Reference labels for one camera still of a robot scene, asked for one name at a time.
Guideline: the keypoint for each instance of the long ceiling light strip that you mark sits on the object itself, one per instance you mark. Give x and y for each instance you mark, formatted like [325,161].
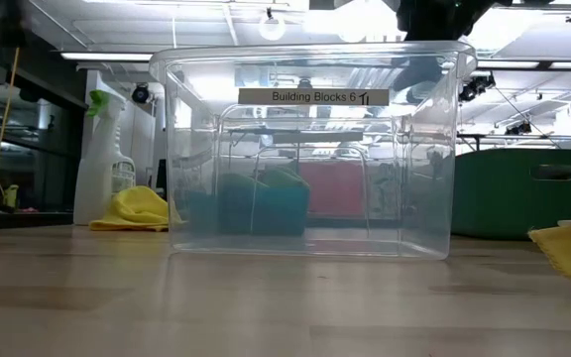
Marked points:
[107,56]
[538,64]

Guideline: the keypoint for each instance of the clear plastic bin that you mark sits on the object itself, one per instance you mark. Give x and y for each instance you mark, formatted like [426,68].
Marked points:
[315,64]

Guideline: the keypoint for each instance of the black background table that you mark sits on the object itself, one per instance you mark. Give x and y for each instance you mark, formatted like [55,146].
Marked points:
[513,136]

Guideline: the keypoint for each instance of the grey building blocks label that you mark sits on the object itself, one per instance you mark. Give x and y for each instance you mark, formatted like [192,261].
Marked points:
[313,96]

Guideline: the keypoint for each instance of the round ceiling lamp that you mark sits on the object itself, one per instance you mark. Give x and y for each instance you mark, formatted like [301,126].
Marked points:
[271,27]

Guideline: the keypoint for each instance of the green plastic basket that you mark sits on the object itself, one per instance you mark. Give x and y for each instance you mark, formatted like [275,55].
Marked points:
[503,193]

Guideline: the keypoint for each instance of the red background panel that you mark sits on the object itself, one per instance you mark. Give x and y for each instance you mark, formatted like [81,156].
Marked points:
[335,188]

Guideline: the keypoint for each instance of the white spray bottle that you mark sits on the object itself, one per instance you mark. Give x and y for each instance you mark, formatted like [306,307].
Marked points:
[97,173]

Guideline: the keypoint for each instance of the black ceiling camera cluster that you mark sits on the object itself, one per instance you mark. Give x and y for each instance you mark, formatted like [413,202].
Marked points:
[474,86]

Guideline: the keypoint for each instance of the small black ceiling camera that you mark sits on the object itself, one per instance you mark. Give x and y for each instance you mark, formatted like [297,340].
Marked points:
[518,128]

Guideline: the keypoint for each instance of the black round background camera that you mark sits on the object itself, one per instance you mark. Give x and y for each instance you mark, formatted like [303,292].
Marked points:
[140,93]

